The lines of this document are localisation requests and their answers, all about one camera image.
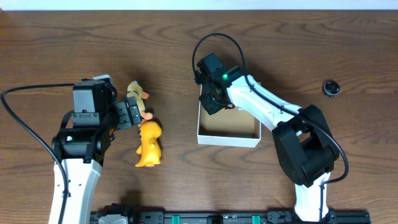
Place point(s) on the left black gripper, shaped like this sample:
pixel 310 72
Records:
pixel 125 112

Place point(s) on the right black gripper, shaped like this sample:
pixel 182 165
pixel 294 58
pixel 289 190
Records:
pixel 211 108

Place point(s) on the yellow plush duck toy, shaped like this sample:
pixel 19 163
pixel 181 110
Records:
pixel 135 90

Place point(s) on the black round disc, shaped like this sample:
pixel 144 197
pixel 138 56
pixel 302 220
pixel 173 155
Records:
pixel 331 88

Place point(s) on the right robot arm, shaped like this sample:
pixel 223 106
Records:
pixel 302 138

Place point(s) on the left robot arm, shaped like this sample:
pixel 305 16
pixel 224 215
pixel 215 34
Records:
pixel 84 136

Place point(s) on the white cardboard box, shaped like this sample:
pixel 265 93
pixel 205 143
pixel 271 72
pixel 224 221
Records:
pixel 232 127

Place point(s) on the orange rubber dinosaur toy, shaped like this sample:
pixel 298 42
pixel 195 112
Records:
pixel 149 150

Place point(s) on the black mounting rail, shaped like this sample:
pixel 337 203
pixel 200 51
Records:
pixel 116 213

